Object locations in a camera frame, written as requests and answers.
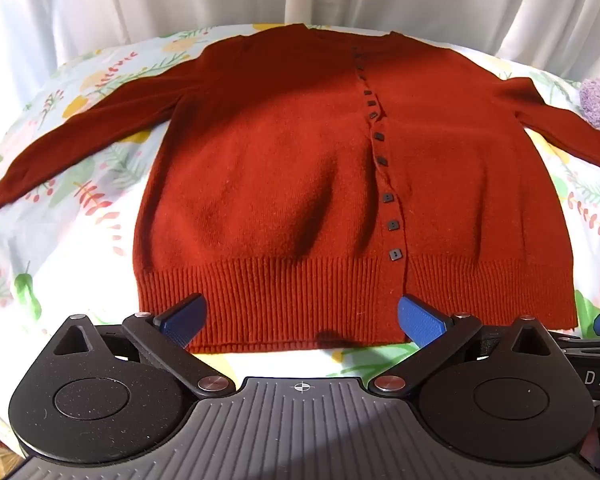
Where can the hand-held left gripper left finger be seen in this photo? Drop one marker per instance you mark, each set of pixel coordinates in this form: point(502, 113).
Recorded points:
point(185, 317)

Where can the floral bed sheet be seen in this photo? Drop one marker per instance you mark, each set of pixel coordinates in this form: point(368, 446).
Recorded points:
point(60, 230)

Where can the red knit cardigan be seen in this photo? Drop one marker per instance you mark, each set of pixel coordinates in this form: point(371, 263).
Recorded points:
point(290, 160)

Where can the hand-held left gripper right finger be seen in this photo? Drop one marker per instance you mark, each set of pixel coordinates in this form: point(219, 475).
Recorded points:
point(422, 319)

